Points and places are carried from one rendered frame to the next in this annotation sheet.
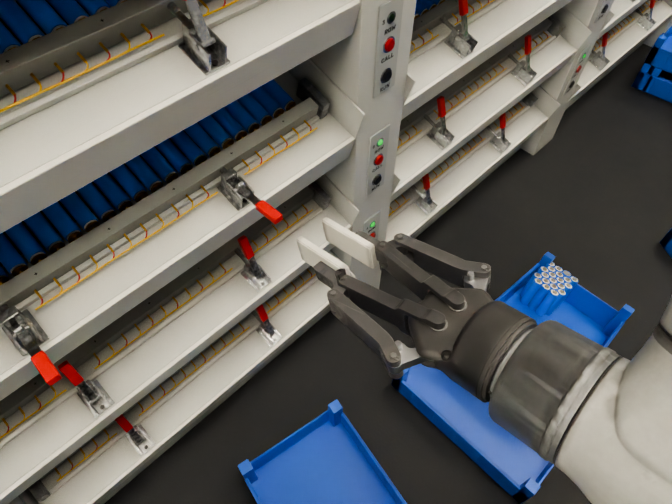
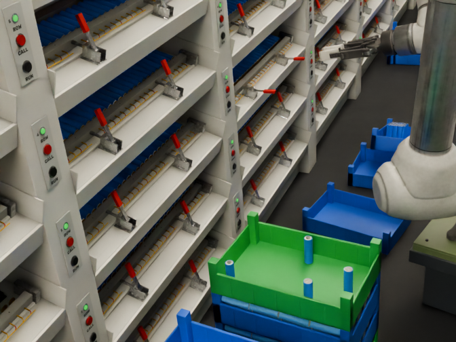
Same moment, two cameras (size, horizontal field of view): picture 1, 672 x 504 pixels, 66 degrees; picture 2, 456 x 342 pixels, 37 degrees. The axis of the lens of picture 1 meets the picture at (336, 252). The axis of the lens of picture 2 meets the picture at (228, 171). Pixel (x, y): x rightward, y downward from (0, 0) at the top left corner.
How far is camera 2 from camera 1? 1.79 m
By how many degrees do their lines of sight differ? 28
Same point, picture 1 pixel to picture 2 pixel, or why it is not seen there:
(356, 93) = (304, 27)
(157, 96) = (275, 13)
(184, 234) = (273, 72)
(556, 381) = (405, 28)
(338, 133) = (299, 46)
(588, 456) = (417, 34)
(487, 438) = not seen: hidden behind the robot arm
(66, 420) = (248, 158)
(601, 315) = not seen: hidden behind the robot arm
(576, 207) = (390, 110)
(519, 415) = (402, 39)
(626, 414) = (419, 22)
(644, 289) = not seen: hidden behind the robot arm
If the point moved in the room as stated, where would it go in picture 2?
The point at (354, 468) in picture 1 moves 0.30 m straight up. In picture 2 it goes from (351, 210) to (353, 133)
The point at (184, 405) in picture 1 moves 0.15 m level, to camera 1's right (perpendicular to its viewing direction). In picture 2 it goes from (267, 190) to (307, 178)
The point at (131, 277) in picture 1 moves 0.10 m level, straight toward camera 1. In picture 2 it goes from (267, 83) to (296, 87)
